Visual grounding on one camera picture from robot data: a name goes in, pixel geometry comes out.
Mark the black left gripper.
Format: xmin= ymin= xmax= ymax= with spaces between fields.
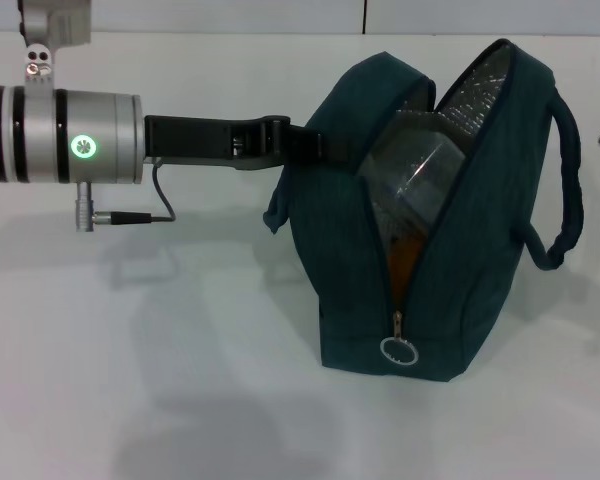
xmin=143 ymin=113 xmax=327 ymax=173

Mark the orange yellow pear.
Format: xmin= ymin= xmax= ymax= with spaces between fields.
xmin=385 ymin=234 xmax=427 ymax=284

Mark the dark teal insulated lunch bag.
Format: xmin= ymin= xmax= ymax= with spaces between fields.
xmin=262 ymin=38 xmax=585 ymax=385

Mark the grey left arm cable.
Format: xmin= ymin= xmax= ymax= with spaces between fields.
xmin=75 ymin=157 xmax=177 ymax=234

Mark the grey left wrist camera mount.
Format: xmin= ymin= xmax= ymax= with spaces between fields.
xmin=17 ymin=0 xmax=93 ymax=92

